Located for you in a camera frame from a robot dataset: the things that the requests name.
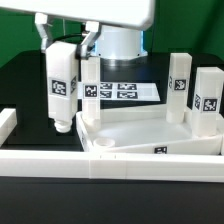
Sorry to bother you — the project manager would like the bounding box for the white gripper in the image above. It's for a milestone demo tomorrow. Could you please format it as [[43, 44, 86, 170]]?
[[0, 0, 155, 60]]

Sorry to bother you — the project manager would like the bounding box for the white desk tabletop panel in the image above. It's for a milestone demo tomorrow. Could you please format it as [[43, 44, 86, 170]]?
[[76, 104, 224, 155]]

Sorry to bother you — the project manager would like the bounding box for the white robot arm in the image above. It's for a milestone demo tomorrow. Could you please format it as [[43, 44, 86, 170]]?
[[0, 0, 156, 64]]

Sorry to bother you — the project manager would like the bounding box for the white marker sheet with tags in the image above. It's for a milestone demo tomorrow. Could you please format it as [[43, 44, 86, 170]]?
[[100, 82, 160, 102]]

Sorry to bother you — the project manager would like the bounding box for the white U-shaped obstacle fence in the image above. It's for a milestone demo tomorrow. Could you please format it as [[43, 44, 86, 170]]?
[[0, 108, 224, 182]]

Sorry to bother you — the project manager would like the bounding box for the white thin cable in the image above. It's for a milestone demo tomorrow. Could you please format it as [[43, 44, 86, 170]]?
[[61, 18, 66, 43]]

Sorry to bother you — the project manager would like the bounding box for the black cable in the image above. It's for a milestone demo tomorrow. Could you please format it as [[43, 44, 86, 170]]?
[[59, 31, 91, 44]]

